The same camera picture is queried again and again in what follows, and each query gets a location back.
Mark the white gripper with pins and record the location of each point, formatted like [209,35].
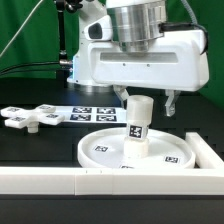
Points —
[176,61]

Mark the white round table top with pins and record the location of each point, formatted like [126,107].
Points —
[110,148]

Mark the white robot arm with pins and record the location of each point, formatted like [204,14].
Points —
[130,43]

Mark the white marker sheet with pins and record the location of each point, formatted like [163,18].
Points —
[84,114]

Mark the white L-shaped fence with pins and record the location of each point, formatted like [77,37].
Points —
[206,179]

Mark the white cross-shaped table base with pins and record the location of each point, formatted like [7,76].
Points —
[19,118]

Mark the black camera stand pole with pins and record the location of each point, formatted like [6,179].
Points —
[70,6]

